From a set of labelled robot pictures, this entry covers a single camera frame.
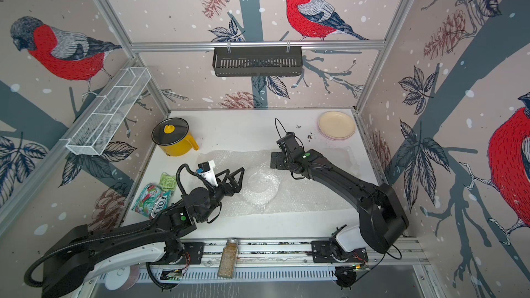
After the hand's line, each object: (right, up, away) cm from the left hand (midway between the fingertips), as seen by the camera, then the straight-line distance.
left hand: (240, 168), depth 75 cm
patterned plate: (+8, -12, +12) cm, 19 cm away
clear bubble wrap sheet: (+23, -15, +11) cm, 30 cm away
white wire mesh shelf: (-52, +12, -4) cm, 53 cm away
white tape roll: (-36, -34, -10) cm, 51 cm away
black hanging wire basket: (+4, +50, +32) cm, 59 cm away
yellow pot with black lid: (-36, +11, +22) cm, 43 cm away
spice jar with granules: (-3, -31, -6) cm, 31 cm away
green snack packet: (-38, -15, +9) cm, 42 cm away
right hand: (+16, +2, +12) cm, 20 cm away
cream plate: (+47, +16, +36) cm, 62 cm away
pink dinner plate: (+47, +12, +32) cm, 58 cm away
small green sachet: (-36, -10, +17) cm, 41 cm away
